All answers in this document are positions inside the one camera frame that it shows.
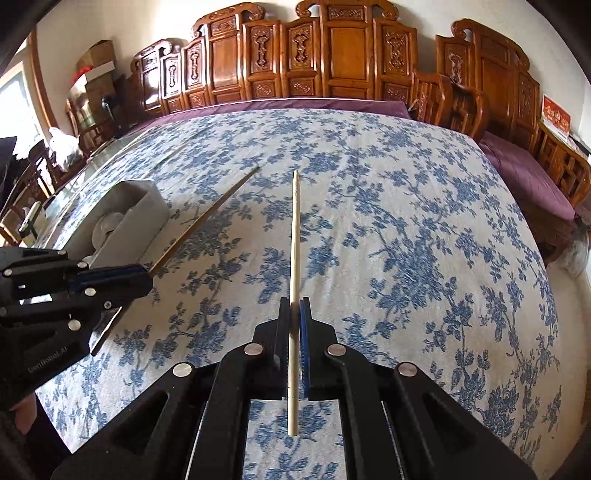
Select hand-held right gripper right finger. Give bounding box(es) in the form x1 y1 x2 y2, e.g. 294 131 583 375
298 296 539 480

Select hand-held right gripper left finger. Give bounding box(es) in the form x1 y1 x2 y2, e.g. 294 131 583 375
50 296 293 480

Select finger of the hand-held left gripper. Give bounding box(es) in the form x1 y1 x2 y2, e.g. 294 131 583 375
0 248 152 296
0 279 153 324

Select grey utensil tray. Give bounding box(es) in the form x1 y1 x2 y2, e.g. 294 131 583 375
55 179 171 271

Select dark brown chopstick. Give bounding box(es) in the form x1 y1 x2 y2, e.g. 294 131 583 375
148 166 260 278

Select light bamboo chopstick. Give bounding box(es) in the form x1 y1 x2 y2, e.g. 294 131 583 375
285 169 302 437

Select clear plastic bag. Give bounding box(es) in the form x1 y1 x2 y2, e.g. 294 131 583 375
47 127 85 172

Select blue floral tablecloth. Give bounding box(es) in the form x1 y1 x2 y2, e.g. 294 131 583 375
34 108 564 480

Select dark wooden chair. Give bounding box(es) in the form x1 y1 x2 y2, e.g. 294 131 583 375
65 96 114 149

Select stacked cardboard boxes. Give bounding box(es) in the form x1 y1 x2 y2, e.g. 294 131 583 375
68 64 115 95

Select cardboard box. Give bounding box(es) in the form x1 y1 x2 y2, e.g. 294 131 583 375
75 40 116 75

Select long purple seat cushion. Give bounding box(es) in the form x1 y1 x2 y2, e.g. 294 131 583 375
157 98 411 134

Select short purple seat cushion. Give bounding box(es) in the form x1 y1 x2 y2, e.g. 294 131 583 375
478 130 578 221

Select wooden armchair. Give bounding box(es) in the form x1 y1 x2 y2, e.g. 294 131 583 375
450 83 490 140
412 71 455 126

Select long carved wooden bench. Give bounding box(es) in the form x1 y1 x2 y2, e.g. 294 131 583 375
131 0 419 116

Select red box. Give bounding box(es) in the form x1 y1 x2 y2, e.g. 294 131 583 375
539 95 572 139

